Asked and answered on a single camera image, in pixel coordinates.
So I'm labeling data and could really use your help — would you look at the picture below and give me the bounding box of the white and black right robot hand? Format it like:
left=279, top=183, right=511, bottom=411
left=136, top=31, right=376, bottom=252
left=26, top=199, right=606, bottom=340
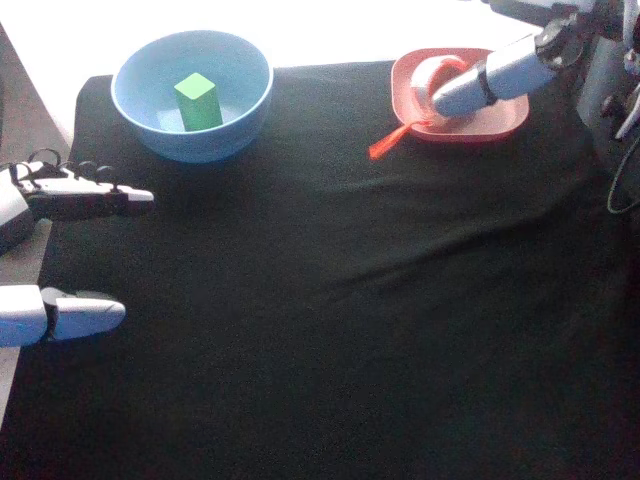
left=431, top=0, right=640, bottom=137

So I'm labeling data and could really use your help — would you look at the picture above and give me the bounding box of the green block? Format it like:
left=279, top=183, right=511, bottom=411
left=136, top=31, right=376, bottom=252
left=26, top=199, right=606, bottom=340
left=173, top=72, right=224, bottom=133

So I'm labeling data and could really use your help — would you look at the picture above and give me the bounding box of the blue bowl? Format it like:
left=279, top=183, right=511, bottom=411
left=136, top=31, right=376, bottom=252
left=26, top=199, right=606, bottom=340
left=110, top=29, right=275, bottom=165

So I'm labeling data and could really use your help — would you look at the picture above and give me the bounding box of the black table cloth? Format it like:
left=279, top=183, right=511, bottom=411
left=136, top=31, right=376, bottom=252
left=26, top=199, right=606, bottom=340
left=0, top=59, right=640, bottom=480

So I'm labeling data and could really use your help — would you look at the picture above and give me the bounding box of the thin black cable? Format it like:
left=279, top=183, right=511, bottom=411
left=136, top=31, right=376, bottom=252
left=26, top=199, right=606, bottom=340
left=606, top=142, right=640, bottom=216

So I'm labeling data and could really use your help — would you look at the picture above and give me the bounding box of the pink square small plate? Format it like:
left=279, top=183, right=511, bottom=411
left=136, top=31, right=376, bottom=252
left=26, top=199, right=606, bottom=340
left=390, top=47, right=531, bottom=144

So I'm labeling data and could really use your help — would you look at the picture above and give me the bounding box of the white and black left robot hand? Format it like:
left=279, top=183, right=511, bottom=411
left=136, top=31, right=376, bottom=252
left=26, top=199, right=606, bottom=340
left=0, top=148, right=155, bottom=350

